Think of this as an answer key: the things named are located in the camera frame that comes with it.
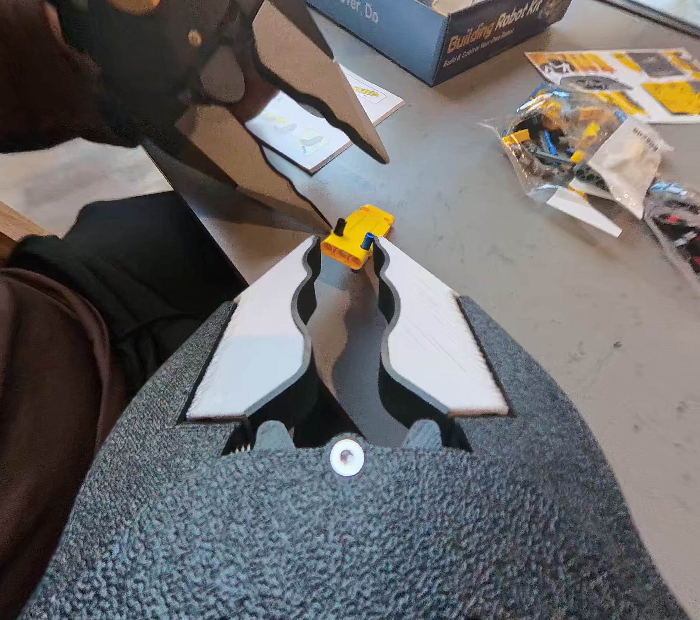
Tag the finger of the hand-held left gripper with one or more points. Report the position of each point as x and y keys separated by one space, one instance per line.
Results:
x=311 y=78
x=229 y=160

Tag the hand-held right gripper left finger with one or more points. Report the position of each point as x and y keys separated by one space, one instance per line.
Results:
x=251 y=352

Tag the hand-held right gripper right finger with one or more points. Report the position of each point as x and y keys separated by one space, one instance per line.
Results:
x=443 y=352

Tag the small black pin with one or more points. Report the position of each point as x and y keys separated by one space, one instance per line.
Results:
x=339 y=227

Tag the small blue pin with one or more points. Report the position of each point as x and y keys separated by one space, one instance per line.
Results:
x=367 y=241

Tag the yellow building panel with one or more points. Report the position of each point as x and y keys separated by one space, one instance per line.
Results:
x=358 y=226

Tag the person's left forearm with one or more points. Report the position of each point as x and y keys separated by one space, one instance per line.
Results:
x=33 y=84

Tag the grey desk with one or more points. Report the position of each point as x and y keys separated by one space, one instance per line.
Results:
x=492 y=302

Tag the white instruction booklet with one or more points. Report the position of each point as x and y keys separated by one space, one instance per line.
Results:
x=306 y=149

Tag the blue kit box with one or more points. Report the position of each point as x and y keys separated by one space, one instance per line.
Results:
x=355 y=13

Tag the person's legs black pants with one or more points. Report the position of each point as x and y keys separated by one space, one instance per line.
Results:
x=136 y=259

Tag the person's torso brown sweater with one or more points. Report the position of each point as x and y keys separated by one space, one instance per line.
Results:
x=44 y=412

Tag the clear bag yellow blue parts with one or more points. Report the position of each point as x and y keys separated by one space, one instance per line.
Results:
x=552 y=138

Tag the clear bag black red parts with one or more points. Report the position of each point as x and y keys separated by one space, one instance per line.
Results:
x=678 y=226

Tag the yellow black sticker sheet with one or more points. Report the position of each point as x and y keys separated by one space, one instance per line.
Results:
x=656 y=95

